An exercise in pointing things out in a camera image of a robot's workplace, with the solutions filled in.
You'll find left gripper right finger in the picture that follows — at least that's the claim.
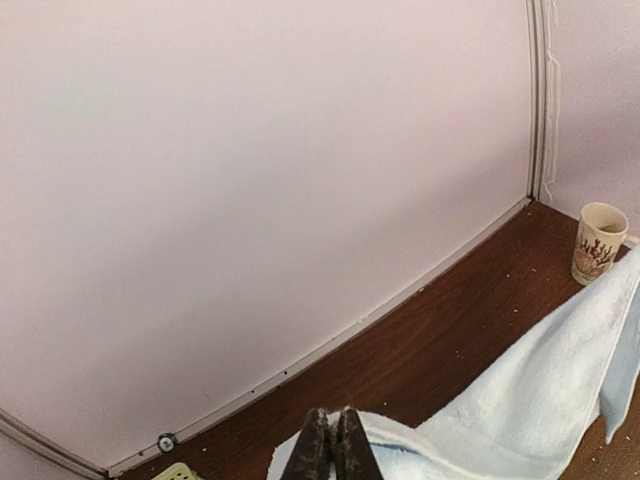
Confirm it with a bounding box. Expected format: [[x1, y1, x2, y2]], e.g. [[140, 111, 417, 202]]
[[333, 407, 383, 480]]

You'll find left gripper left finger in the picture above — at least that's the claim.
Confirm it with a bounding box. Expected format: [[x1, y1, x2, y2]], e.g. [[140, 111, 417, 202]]
[[282, 408, 332, 480]]

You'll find green plastic basket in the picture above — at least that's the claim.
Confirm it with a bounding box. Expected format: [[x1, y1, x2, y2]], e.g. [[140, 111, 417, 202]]
[[154, 462, 202, 480]]

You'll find cream patterned mug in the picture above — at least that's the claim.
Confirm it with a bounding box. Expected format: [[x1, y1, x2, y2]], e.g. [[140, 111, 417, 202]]
[[571, 202, 639, 286]]

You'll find left aluminium frame post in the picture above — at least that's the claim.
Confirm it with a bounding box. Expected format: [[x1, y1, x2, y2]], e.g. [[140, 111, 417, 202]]
[[1, 409, 110, 479]]

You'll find aluminium frame post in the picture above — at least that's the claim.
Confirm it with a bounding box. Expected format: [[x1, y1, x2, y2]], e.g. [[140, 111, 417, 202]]
[[1, 409, 110, 479], [525, 0, 547, 201]]

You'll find right aluminium frame post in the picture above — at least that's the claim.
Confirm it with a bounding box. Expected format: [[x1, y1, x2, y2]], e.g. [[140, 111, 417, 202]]
[[525, 0, 547, 201]]

